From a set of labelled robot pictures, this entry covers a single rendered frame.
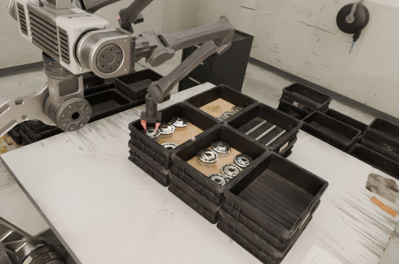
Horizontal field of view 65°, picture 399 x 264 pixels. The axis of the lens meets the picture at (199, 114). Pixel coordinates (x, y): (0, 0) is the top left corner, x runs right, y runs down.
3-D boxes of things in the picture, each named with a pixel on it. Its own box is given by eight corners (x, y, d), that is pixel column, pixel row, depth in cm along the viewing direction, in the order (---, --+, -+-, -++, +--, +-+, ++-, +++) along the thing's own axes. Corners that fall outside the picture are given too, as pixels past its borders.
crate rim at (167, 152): (168, 157, 141) (169, 153, 139) (126, 127, 156) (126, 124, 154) (221, 126, 168) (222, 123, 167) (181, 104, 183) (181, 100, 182)
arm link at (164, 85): (215, 23, 132) (230, 42, 130) (218, 26, 137) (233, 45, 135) (143, 86, 144) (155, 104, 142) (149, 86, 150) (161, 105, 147)
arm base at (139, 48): (114, 63, 102) (114, 27, 96) (134, 59, 108) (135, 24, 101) (130, 73, 97) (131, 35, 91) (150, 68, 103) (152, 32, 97)
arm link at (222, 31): (230, 9, 128) (244, 27, 126) (215, 31, 139) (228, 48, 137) (138, 32, 103) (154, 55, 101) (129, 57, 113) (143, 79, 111)
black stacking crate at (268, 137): (265, 168, 159) (270, 150, 153) (219, 140, 173) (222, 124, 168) (297, 139, 186) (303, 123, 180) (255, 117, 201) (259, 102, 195)
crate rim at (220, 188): (221, 194, 126) (222, 190, 124) (168, 157, 141) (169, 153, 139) (269, 153, 153) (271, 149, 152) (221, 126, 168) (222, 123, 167)
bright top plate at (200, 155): (211, 165, 147) (211, 164, 147) (193, 156, 151) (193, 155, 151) (221, 155, 155) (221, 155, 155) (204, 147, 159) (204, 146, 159)
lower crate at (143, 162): (165, 190, 151) (167, 171, 145) (126, 159, 166) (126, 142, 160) (215, 156, 179) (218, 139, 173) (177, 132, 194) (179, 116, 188)
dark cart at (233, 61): (204, 124, 336) (218, 44, 290) (176, 107, 360) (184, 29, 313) (237, 108, 376) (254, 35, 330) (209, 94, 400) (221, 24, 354)
